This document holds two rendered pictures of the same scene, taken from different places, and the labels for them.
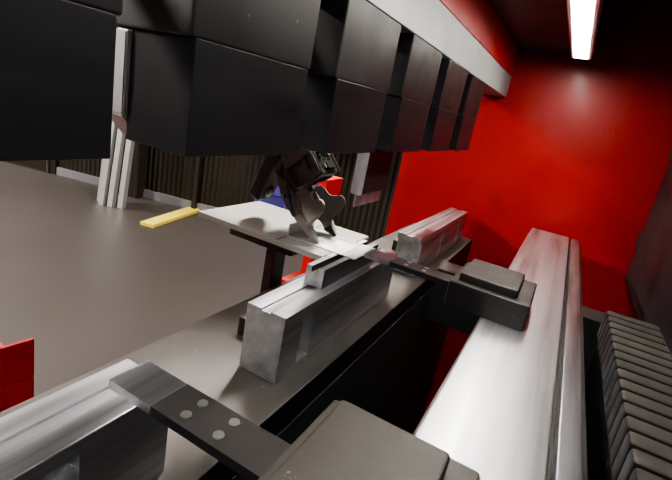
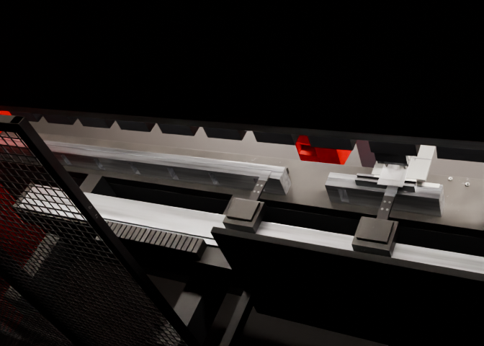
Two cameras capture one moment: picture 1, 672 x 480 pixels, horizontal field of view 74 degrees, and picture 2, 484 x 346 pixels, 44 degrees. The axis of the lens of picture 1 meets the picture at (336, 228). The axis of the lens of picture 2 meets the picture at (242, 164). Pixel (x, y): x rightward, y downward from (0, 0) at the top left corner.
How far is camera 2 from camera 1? 2.03 m
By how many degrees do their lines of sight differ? 91
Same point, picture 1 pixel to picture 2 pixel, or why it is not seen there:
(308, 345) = (348, 200)
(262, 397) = (322, 201)
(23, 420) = (260, 167)
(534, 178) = not seen: outside the picture
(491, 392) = (302, 238)
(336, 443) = (246, 203)
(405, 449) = (248, 213)
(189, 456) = (292, 197)
